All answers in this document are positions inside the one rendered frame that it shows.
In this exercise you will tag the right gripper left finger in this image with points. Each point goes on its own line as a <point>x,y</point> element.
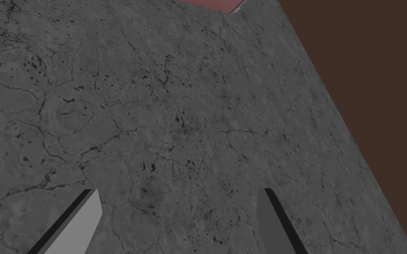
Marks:
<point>73,229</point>

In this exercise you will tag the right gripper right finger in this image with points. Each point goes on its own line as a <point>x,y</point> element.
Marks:
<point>277,229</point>

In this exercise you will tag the pink flat slab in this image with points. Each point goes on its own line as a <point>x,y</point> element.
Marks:
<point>212,3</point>

